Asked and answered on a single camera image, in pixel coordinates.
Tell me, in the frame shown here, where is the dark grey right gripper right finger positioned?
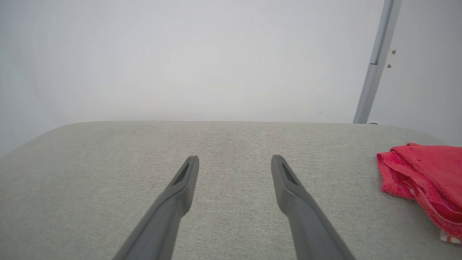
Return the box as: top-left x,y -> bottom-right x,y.
271,155 -> 356,260

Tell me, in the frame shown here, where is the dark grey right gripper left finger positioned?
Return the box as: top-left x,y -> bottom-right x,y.
112,156 -> 200,260

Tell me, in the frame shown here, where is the red cloth towel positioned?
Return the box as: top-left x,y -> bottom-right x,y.
376,143 -> 462,245

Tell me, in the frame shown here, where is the grey metal pole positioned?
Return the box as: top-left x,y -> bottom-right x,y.
353,0 -> 402,124

